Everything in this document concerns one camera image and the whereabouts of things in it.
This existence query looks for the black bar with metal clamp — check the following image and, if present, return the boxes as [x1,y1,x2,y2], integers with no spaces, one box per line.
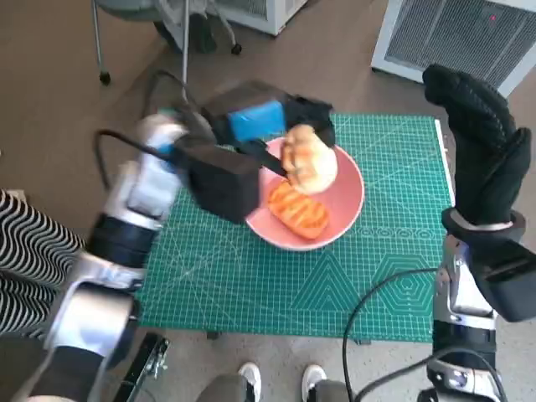
[112,332,171,402]

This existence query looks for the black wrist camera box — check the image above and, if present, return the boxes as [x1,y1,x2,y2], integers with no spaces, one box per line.
[173,144,260,224]
[466,228,536,322]

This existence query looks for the round toy bread bun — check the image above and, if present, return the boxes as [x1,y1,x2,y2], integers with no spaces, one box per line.
[279,124,338,194]

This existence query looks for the long striped toy bread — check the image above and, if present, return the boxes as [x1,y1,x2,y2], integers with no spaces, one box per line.
[267,180,330,240]

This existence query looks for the green cutting mat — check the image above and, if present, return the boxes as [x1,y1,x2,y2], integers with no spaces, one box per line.
[137,112,456,344]

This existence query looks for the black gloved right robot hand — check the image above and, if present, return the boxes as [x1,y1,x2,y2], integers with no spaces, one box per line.
[421,64,532,227]

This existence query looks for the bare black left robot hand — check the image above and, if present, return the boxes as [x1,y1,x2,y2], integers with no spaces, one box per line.
[200,79,337,179]

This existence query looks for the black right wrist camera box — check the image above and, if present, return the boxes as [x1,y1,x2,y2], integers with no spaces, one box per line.
[466,228,536,322]

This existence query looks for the black cable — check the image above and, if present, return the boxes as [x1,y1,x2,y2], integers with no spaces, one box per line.
[94,129,179,189]
[355,349,456,402]
[342,267,439,402]
[144,69,210,126]

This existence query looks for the small white mesh cabinet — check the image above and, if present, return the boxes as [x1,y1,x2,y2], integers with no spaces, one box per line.
[209,0,309,37]

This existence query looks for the large white mesh cabinet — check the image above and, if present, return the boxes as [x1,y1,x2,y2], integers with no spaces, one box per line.
[370,0,536,98]

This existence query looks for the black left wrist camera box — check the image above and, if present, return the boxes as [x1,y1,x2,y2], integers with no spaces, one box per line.
[173,144,260,224]

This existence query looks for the pink bowl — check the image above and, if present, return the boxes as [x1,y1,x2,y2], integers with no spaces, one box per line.
[244,137,365,252]

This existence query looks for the grey office chair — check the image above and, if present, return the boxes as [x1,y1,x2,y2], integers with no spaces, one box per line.
[90,0,244,85]

